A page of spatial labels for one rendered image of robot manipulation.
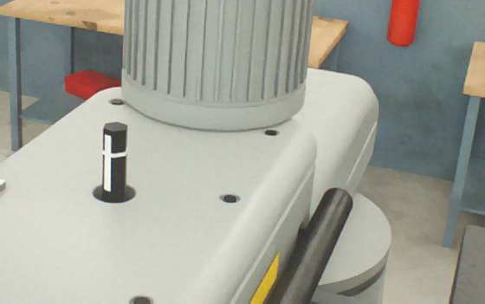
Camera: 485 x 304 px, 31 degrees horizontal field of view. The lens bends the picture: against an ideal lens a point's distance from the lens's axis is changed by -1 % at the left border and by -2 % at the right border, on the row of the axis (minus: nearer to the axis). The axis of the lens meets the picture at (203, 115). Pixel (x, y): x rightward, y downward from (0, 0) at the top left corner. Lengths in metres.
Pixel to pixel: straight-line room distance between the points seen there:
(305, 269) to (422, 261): 3.62
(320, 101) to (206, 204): 0.62
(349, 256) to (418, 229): 3.37
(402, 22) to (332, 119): 3.59
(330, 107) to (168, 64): 0.50
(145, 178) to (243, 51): 0.17
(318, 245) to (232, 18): 0.23
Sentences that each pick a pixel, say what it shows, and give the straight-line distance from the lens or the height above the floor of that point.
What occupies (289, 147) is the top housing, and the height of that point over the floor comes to 1.89.
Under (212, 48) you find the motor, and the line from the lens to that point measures 0.84.
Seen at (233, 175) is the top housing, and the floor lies 1.89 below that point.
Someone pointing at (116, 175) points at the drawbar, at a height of 1.91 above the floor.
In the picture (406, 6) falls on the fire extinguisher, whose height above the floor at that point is 1.03.
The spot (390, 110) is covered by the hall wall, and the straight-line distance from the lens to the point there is 5.16.
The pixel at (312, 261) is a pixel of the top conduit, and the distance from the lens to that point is 0.83.
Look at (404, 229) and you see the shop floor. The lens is 4.67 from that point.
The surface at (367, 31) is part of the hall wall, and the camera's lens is 5.04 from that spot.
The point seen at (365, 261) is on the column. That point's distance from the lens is 1.32.
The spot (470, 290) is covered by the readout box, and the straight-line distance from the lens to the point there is 0.98.
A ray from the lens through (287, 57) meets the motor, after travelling 0.88.
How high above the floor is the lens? 2.24
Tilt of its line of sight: 23 degrees down
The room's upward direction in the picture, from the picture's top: 3 degrees clockwise
